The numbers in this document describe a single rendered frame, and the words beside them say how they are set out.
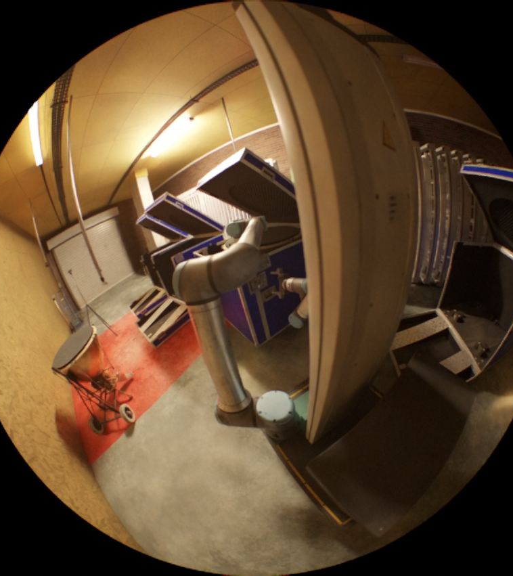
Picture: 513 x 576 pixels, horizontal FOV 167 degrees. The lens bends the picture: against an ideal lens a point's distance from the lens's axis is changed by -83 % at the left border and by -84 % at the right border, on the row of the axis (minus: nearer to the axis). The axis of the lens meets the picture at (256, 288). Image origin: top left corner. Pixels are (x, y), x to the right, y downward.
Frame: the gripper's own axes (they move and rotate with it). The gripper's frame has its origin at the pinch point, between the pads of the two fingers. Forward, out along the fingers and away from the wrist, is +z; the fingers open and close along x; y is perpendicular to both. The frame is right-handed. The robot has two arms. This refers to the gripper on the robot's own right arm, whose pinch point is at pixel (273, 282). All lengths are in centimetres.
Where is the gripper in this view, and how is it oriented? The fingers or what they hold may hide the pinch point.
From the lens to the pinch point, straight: 122.9
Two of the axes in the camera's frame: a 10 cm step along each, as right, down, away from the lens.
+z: -5.4, -1.0, 8.4
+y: -8.4, 1.5, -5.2
